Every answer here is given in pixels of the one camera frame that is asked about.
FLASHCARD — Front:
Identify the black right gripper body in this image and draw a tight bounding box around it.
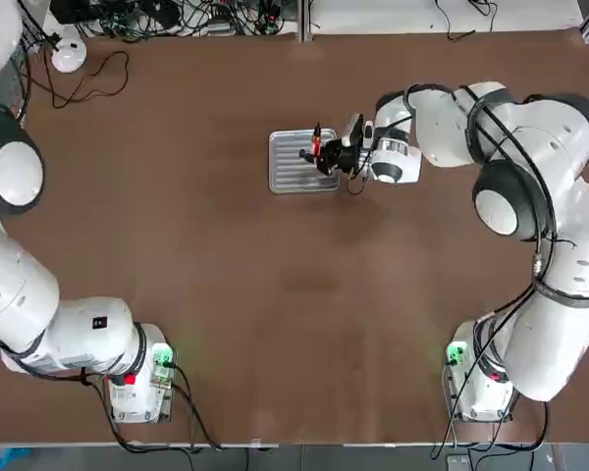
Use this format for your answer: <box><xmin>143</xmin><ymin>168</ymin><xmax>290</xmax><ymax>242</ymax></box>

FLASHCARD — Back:
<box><xmin>336</xmin><ymin>144</ymin><xmax>363</xmax><ymax>177</ymax></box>

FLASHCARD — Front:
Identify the oil bottle with red label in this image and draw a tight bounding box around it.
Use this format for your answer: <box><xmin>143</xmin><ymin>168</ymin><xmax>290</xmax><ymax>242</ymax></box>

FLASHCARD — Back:
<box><xmin>309</xmin><ymin>121</ymin><xmax>324</xmax><ymax>159</ymax></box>

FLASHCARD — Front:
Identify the ribbed silver metal tray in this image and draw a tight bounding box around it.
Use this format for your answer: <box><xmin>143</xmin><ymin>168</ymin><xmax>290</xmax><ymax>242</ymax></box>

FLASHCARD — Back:
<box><xmin>266</xmin><ymin>127</ymin><xmax>341</xmax><ymax>194</ymax></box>

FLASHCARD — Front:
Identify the white side table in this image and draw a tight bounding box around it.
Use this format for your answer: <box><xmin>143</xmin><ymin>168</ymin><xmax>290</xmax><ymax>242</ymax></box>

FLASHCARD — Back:
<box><xmin>311</xmin><ymin>0</ymin><xmax>584</xmax><ymax>34</ymax></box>

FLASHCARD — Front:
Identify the white dome-shaped device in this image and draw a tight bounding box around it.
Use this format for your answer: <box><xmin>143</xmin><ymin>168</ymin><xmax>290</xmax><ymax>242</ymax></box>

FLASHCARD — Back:
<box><xmin>43</xmin><ymin>31</ymin><xmax>88</xmax><ymax>74</ymax></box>

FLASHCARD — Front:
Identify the blue bin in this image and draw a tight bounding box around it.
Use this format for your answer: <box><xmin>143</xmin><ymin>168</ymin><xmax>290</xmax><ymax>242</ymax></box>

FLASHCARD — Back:
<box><xmin>0</xmin><ymin>445</ymin><xmax>30</xmax><ymax>471</ymax></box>

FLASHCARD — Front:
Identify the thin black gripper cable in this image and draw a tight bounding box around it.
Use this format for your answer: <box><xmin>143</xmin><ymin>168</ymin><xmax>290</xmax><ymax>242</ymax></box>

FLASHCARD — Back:
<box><xmin>344</xmin><ymin>146</ymin><xmax>374</xmax><ymax>196</ymax></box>

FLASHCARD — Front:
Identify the aluminium profile post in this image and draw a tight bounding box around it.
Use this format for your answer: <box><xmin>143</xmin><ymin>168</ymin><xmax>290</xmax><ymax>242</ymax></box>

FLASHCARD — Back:
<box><xmin>296</xmin><ymin>0</ymin><xmax>314</xmax><ymax>44</ymax></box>

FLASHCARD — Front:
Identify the thin dark cable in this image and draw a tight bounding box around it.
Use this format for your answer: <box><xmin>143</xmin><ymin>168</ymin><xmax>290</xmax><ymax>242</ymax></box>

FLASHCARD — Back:
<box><xmin>434</xmin><ymin>0</ymin><xmax>477</xmax><ymax>43</ymax></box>

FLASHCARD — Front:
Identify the tangle of cables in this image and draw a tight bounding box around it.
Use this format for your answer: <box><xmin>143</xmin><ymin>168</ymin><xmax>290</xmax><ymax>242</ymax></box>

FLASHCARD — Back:
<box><xmin>48</xmin><ymin>0</ymin><xmax>298</xmax><ymax>39</ymax></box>

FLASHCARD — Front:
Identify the thin brown looped cable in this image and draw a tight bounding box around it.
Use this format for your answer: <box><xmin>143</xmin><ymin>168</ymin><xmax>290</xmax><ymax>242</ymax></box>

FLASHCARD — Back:
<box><xmin>27</xmin><ymin>48</ymin><xmax>131</xmax><ymax>110</ymax></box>

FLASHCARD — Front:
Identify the black left base cable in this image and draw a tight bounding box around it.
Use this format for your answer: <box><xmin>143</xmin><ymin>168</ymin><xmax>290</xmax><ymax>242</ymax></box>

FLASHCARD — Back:
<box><xmin>169</xmin><ymin>362</ymin><xmax>225</xmax><ymax>451</ymax></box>
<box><xmin>80</xmin><ymin>367</ymin><xmax>197</xmax><ymax>453</ymax></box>

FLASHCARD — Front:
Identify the black base cable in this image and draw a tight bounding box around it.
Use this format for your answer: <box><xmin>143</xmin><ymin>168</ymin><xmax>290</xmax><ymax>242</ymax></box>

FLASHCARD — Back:
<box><xmin>169</xmin><ymin>362</ymin><xmax>225</xmax><ymax>451</ymax></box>
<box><xmin>430</xmin><ymin>360</ymin><xmax>551</xmax><ymax>460</ymax></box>
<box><xmin>80</xmin><ymin>367</ymin><xmax>197</xmax><ymax>453</ymax></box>

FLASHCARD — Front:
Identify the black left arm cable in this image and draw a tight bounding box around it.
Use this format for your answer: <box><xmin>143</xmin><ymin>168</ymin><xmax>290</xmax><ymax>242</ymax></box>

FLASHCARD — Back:
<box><xmin>9</xmin><ymin>26</ymin><xmax>34</xmax><ymax>124</ymax></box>

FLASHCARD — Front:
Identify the black right base cable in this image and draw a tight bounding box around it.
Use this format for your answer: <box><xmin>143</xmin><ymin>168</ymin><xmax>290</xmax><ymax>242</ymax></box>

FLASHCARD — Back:
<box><xmin>430</xmin><ymin>360</ymin><xmax>551</xmax><ymax>460</ymax></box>

